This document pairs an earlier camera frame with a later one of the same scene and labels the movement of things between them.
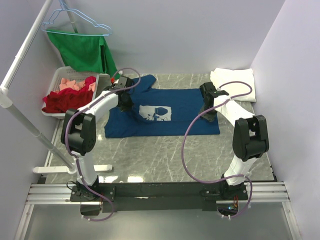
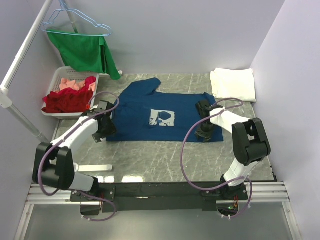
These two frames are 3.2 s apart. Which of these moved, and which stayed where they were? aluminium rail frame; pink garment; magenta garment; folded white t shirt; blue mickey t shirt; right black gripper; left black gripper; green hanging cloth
Moved: left black gripper; blue mickey t shirt; right black gripper
Stayed: magenta garment; folded white t shirt; green hanging cloth; pink garment; aluminium rail frame
